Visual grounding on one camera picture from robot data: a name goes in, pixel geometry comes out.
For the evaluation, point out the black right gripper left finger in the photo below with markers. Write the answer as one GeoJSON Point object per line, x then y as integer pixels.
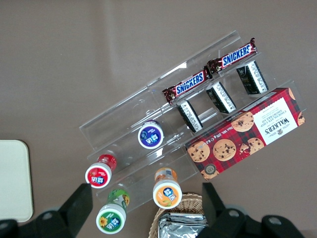
{"type": "Point", "coordinates": [71, 213]}

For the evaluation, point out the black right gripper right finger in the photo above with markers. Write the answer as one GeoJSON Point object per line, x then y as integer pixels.
{"type": "Point", "coordinates": [223, 223]}

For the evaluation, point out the woven wicker basket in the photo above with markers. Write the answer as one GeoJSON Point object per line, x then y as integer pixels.
{"type": "Point", "coordinates": [190, 202]}

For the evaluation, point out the white plastic tray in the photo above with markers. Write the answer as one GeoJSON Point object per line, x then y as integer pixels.
{"type": "Point", "coordinates": [13, 181]}

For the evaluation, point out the green gum bottle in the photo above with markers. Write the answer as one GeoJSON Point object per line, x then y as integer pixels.
{"type": "Point", "coordinates": [111, 218]}

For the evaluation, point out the silver foil packet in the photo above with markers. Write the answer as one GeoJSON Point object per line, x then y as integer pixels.
{"type": "Point", "coordinates": [180, 225]}

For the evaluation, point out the red gum bottle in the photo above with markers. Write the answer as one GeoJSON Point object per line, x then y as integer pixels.
{"type": "Point", "coordinates": [98, 174]}

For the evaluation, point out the orange gum bottle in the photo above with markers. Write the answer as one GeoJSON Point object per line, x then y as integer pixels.
{"type": "Point", "coordinates": [166, 193]}

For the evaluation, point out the red tartan Walkers shortbread box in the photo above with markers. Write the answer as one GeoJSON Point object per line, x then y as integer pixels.
{"type": "Point", "coordinates": [247, 134]}

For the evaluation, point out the clear acrylic tiered display shelf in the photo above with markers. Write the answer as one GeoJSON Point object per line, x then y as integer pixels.
{"type": "Point", "coordinates": [119, 116]}

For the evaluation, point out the purple gum bottle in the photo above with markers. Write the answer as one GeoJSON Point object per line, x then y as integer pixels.
{"type": "Point", "coordinates": [150, 136]}

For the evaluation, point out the small black white snack box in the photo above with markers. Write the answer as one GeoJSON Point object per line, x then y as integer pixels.
{"type": "Point", "coordinates": [252, 77]}
{"type": "Point", "coordinates": [190, 116]}
{"type": "Point", "coordinates": [221, 98]}

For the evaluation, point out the Snickers chocolate bar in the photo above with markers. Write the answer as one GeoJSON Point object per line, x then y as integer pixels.
{"type": "Point", "coordinates": [235, 57]}
{"type": "Point", "coordinates": [189, 84]}

